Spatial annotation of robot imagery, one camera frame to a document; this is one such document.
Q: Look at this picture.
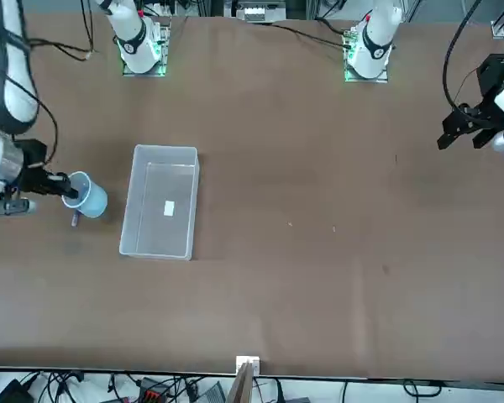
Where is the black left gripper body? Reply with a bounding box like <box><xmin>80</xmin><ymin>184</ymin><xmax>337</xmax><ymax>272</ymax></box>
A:
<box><xmin>455</xmin><ymin>53</ymin><xmax>504</xmax><ymax>129</ymax></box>

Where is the black hub with red ports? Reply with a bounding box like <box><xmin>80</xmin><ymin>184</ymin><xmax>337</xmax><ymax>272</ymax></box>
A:
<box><xmin>136</xmin><ymin>376</ymin><xmax>172</xmax><ymax>403</ymax></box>

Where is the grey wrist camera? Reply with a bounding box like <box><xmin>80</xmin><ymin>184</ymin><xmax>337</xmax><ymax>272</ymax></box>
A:
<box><xmin>0</xmin><ymin>198</ymin><xmax>38</xmax><ymax>217</ymax></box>

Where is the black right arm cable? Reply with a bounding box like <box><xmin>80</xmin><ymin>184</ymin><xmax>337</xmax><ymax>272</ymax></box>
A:
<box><xmin>0</xmin><ymin>0</ymin><xmax>96</xmax><ymax>169</ymax></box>

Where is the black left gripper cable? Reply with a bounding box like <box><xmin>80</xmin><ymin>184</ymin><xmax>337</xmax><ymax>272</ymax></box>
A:
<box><xmin>442</xmin><ymin>0</ymin><xmax>484</xmax><ymax>111</ymax></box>

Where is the aluminium camera post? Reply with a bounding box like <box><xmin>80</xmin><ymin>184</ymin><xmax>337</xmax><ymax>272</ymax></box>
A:
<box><xmin>226</xmin><ymin>355</ymin><xmax>261</xmax><ymax>403</ymax></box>

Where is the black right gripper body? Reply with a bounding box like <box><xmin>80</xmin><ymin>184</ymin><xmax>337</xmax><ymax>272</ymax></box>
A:
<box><xmin>12</xmin><ymin>140</ymin><xmax>55</xmax><ymax>196</ymax></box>

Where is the blue pencil holder cup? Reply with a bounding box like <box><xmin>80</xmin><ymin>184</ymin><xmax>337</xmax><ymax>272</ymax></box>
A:
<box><xmin>61</xmin><ymin>170</ymin><xmax>109</xmax><ymax>219</ymax></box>

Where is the black left base cable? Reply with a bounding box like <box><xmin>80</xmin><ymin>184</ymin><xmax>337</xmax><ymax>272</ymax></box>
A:
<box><xmin>268</xmin><ymin>18</ymin><xmax>349</xmax><ymax>48</ymax></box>

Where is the grey power adapter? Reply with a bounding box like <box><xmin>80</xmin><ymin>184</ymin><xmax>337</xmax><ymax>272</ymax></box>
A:
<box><xmin>201</xmin><ymin>380</ymin><xmax>227</xmax><ymax>403</ymax></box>

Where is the black power adapter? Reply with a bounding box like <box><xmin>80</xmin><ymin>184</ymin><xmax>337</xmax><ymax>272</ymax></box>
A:
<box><xmin>0</xmin><ymin>379</ymin><xmax>34</xmax><ymax>403</ymax></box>

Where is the clear plastic box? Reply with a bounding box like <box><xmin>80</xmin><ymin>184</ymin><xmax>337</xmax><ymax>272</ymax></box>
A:
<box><xmin>118</xmin><ymin>144</ymin><xmax>201</xmax><ymax>262</ymax></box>

